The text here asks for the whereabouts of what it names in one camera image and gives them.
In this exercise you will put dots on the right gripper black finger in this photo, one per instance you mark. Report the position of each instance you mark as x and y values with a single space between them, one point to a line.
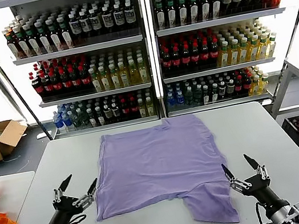
251 161
228 173

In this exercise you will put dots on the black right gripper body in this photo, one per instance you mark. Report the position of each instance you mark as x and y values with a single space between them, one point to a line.
260 188

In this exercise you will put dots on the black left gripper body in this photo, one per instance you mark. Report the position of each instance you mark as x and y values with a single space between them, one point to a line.
62 210

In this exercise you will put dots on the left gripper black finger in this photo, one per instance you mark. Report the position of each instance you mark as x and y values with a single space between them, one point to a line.
64 185
91 187

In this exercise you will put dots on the purple t-shirt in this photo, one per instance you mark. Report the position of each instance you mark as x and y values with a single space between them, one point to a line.
158 162

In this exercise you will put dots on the small white floor item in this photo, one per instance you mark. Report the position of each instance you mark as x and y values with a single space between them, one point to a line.
42 135

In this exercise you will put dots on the blue water bottle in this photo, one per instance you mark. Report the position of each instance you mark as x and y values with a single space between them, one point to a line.
171 100
58 123
180 99
67 122

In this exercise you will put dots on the green clear bottle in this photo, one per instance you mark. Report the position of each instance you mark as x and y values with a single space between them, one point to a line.
75 120
198 96
189 97

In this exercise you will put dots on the dark bottle white cap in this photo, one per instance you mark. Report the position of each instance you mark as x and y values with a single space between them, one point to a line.
92 119
215 94
100 117
206 95

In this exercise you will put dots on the cola bottle red cap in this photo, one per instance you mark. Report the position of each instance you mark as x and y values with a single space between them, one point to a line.
186 60
125 110
239 87
177 62
76 82
85 81
215 55
167 63
57 86
134 109
247 86
66 84
48 87
195 58
39 89
205 57

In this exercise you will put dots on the yellow drink bottle white cap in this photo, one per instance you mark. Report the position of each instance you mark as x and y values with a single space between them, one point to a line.
143 72
115 79
263 49
243 53
142 109
233 55
271 48
133 74
124 77
255 86
96 82
254 51
150 108
105 80
263 83
223 56

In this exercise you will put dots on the dark tea bottle green label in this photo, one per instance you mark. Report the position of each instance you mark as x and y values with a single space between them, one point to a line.
183 13
206 9
33 42
172 15
161 17
44 40
55 37
195 11
22 44
66 35
216 7

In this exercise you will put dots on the reddish tea bottle white cap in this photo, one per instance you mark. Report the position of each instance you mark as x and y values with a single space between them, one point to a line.
12 46

